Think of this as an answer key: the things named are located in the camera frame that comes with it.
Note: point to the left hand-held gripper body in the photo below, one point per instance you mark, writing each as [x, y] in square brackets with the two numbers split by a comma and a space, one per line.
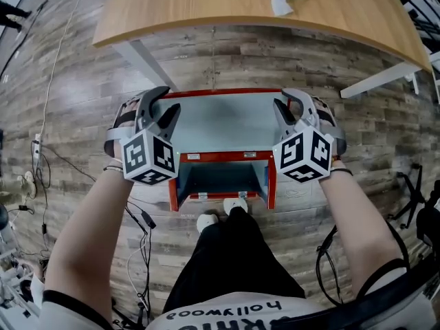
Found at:
[148, 156]

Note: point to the person's white printed shirt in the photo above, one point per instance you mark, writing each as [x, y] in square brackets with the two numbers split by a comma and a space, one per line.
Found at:
[223, 313]

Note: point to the person's right forearm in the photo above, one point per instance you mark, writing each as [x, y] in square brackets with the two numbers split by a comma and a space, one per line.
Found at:
[357, 225]

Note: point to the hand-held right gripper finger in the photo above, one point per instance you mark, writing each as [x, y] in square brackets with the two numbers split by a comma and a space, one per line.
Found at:
[307, 110]
[284, 122]

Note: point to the red metal box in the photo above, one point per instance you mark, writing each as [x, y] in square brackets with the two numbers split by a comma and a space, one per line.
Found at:
[223, 156]

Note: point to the beige crumpled rag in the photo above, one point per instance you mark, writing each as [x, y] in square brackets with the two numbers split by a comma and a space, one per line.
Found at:
[29, 182]

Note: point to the red fire extinguisher box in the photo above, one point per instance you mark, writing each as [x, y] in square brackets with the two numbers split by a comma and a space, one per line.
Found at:
[223, 126]

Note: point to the person's left forearm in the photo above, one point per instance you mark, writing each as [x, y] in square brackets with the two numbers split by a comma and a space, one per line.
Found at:
[86, 239]

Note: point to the wooden table with white legs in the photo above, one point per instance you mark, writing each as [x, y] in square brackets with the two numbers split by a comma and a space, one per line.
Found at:
[206, 2]

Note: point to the person's white shoe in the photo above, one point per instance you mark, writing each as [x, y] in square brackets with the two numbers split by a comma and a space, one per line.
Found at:
[235, 205]
[207, 221]

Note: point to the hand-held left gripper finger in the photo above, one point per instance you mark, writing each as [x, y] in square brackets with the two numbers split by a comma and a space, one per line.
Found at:
[168, 122]
[142, 110]

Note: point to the black neck-mounted phone holder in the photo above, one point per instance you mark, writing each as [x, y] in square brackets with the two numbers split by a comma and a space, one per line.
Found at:
[361, 302]

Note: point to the person's left hand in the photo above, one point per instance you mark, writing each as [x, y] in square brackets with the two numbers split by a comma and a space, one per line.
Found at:
[126, 113]

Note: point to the person's black trousers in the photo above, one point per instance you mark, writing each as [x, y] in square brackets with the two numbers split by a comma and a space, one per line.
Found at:
[233, 260]

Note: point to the person's right hand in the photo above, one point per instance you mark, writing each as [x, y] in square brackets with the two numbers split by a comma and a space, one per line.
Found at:
[324, 113]

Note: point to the white power strip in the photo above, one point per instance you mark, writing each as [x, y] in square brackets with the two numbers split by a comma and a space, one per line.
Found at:
[36, 143]

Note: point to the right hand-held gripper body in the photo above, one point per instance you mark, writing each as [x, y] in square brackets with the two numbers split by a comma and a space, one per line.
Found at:
[302, 153]

